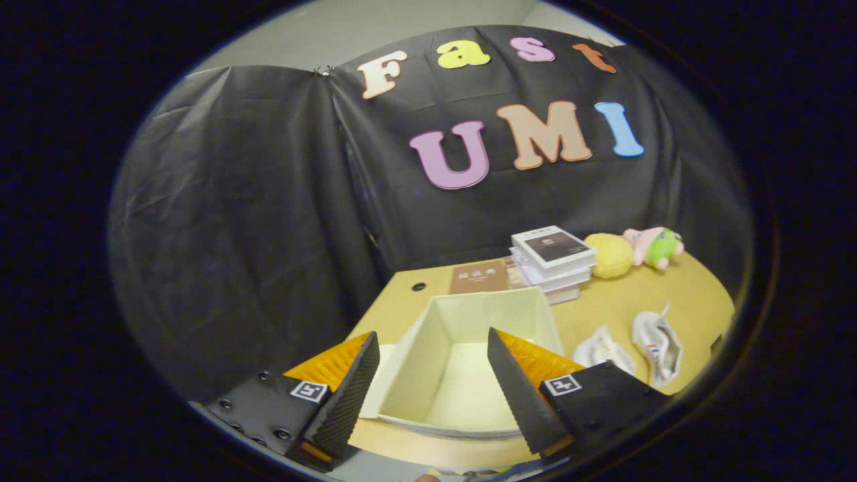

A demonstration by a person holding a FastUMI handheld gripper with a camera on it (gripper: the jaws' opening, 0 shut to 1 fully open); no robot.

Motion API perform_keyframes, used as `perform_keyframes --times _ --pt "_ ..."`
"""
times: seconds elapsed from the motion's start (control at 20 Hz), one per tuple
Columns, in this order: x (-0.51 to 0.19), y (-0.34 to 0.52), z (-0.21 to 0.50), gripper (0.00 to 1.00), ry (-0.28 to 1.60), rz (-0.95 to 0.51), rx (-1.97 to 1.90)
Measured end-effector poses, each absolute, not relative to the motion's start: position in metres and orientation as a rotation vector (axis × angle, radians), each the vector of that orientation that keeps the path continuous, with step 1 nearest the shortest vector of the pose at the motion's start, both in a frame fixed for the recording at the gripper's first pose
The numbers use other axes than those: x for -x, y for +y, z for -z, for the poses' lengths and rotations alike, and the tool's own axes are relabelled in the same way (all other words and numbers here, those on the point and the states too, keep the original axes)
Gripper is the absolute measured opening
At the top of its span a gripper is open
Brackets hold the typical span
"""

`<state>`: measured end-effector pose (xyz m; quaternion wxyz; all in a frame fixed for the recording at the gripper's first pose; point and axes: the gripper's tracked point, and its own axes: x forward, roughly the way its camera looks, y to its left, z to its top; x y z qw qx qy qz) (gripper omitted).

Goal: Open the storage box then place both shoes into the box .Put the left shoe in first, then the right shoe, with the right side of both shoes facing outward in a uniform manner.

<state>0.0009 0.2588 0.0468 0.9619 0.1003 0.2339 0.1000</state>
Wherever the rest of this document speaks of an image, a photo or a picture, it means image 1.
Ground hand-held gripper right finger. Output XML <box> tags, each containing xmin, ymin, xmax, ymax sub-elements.
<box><xmin>487</xmin><ymin>327</ymin><xmax>672</xmax><ymax>466</ymax></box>

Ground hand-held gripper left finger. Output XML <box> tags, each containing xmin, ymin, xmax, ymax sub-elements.
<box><xmin>206</xmin><ymin>331</ymin><xmax>380</xmax><ymax>473</ymax></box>

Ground white canvas shoe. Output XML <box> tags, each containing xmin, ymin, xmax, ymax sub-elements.
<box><xmin>631</xmin><ymin>303</ymin><xmax>685</xmax><ymax>390</ymax></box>
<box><xmin>574</xmin><ymin>325</ymin><xmax>637</xmax><ymax>377</ymax></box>

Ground grey fabric storage box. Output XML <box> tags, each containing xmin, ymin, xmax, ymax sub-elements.
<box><xmin>358</xmin><ymin>287</ymin><xmax>566</xmax><ymax>440</ymax></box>

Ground white paperback book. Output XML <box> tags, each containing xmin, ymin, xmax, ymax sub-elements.
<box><xmin>509</xmin><ymin>248</ymin><xmax>595</xmax><ymax>287</ymax></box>

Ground brown cover book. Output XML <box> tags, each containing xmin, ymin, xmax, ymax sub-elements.
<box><xmin>449</xmin><ymin>261</ymin><xmax>514</xmax><ymax>296</ymax></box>

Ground white portrait cover book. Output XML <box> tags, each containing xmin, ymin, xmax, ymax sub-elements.
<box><xmin>511</xmin><ymin>226</ymin><xmax>597</xmax><ymax>272</ymax></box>

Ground yellow plush toy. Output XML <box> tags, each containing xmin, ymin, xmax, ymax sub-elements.
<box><xmin>584</xmin><ymin>232</ymin><xmax>635</xmax><ymax>280</ymax></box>

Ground pink plush toy green shorts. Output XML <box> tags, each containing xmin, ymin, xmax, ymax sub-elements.
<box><xmin>623</xmin><ymin>226</ymin><xmax>686</xmax><ymax>271</ymax></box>

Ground black backdrop cloth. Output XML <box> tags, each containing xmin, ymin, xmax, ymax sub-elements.
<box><xmin>107</xmin><ymin>25</ymin><xmax>754</xmax><ymax>402</ymax></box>

